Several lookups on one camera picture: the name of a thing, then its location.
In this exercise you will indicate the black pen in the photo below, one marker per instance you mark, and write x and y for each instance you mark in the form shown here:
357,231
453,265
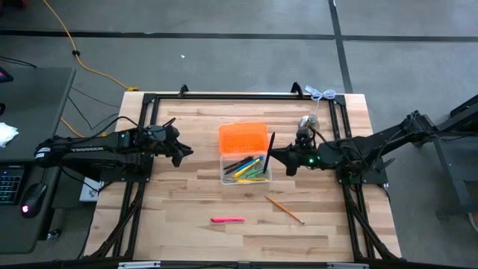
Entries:
232,170
269,143
239,163

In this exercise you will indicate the orange pencil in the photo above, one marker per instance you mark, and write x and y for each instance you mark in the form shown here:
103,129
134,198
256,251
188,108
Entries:
285,210

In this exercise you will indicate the black aluminium table frame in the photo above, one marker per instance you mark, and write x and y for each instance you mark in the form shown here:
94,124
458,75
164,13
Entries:
224,96

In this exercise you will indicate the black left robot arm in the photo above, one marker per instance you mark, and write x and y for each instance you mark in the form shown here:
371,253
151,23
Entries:
89,149

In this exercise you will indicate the yellow pen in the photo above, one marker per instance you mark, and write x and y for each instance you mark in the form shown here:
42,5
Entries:
248,181

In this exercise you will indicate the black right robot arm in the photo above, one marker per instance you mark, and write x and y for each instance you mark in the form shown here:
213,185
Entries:
373,145

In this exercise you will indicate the small grey desk caster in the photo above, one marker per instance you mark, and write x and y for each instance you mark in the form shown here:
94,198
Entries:
54,234

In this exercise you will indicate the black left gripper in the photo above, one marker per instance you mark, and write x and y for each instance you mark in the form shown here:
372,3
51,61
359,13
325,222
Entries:
160,140

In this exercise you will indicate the clear box with orange lid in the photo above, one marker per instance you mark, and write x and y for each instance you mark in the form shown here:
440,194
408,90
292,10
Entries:
242,138

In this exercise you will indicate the white printed box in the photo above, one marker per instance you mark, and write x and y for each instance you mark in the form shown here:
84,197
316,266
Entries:
89,190

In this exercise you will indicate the small black lit gadget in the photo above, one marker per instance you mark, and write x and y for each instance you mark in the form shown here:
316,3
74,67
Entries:
4,76

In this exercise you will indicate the backlit keyboard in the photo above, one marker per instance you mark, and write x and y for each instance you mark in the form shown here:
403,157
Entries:
10,185

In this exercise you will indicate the yellow highlighter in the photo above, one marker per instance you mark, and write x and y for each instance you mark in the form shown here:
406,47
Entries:
244,170

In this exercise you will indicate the blue pen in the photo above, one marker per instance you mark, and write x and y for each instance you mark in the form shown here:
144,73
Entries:
255,161

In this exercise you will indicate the pink highlighter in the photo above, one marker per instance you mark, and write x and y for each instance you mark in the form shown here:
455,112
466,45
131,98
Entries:
228,220

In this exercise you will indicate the black computer mouse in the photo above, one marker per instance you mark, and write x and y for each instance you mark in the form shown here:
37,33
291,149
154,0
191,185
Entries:
33,200

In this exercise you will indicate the white crumpled tissue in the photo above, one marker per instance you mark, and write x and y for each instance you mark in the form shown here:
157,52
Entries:
6,134

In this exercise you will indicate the silver metal bracket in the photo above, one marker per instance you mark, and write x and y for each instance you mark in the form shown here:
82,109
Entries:
347,266
138,265

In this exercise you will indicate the dark grey desk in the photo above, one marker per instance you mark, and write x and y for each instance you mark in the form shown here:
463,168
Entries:
37,104

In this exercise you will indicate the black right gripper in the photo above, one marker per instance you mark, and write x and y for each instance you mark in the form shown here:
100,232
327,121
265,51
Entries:
310,157

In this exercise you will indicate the metal cylinder weight on base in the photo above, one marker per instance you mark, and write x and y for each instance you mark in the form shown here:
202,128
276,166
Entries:
311,120

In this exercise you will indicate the dark grey side table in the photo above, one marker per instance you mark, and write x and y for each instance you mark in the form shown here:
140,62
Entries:
468,112

